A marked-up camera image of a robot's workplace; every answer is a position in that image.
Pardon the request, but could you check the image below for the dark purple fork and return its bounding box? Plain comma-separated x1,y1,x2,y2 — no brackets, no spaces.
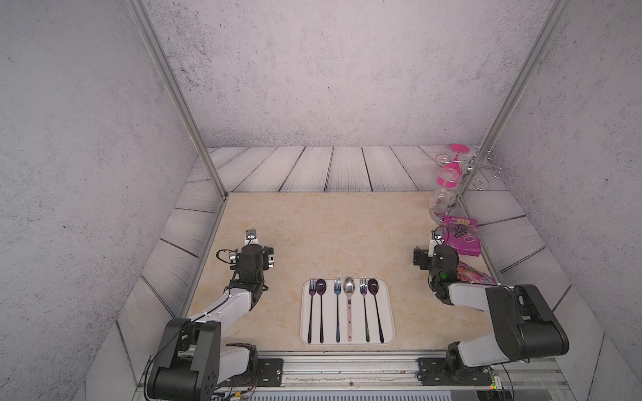
307,279,317,344

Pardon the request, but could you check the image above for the maroon purple spoon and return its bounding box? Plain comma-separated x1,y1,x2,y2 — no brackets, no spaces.
367,278,385,344

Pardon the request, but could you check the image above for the dark purple spoon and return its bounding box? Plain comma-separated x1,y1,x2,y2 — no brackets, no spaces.
315,279,327,344

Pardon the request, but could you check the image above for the rainbow iridescent fork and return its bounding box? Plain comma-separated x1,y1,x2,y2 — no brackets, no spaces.
359,277,370,343

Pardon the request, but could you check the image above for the blue fork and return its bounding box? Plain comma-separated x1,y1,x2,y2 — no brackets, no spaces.
334,278,342,344

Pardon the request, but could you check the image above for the silver spoon pink handle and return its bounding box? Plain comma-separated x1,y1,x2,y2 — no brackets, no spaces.
344,277,355,342

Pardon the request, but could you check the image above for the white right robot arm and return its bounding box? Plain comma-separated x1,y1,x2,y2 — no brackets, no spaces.
413,244,570,383

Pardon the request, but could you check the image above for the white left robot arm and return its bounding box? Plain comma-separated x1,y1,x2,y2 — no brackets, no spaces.
144,243,274,400

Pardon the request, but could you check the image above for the purple Fox's candy bag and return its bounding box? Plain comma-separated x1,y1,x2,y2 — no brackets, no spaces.
456,262,498,286

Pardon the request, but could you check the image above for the magenta candy box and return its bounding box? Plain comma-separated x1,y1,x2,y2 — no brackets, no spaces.
442,216,482,257

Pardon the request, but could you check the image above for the clear wine glass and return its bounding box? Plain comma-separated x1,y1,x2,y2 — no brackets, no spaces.
429,185,454,223

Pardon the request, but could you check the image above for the pink wine glass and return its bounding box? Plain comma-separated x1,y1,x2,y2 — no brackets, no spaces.
436,144,471,189

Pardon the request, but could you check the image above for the white rectangular tray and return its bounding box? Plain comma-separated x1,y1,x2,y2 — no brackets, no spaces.
299,278,396,347

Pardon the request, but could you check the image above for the metal glass rack stand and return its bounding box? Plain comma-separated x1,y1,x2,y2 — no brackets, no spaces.
450,150,505,196

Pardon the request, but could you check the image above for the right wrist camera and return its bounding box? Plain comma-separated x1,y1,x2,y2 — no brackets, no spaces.
428,226,449,257

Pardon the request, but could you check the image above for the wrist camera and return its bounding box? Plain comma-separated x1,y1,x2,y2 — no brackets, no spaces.
229,229,257,265
428,226,449,257

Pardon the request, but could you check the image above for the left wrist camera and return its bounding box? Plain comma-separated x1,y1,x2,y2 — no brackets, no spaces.
229,229,257,265

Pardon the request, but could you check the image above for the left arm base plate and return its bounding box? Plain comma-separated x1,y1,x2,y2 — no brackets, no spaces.
235,359,284,389

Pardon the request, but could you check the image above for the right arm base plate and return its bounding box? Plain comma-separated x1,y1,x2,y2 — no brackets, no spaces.
417,358,493,386

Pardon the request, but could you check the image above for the aluminium front rail frame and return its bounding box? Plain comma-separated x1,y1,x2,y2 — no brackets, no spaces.
214,351,575,400

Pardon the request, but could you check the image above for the aluminium left corner post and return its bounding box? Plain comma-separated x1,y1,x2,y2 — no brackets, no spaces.
126,0,228,200

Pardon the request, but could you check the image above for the aluminium corner post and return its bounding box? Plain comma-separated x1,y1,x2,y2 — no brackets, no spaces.
126,0,228,200
458,0,572,200

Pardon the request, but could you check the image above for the aluminium right corner post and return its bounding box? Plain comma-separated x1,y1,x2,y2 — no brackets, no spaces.
458,0,572,200

